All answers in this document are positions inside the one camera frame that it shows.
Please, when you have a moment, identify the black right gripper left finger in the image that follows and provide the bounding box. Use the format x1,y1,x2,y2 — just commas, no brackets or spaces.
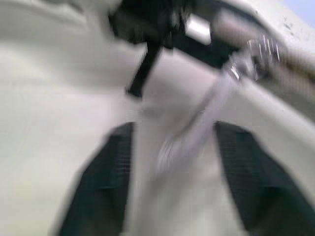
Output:
58,122,139,236

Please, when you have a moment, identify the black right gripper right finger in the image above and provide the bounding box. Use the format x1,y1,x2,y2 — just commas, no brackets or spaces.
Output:
213,121,315,236

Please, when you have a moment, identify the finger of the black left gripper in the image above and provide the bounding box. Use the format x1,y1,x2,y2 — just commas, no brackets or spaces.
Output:
126,43,163,98

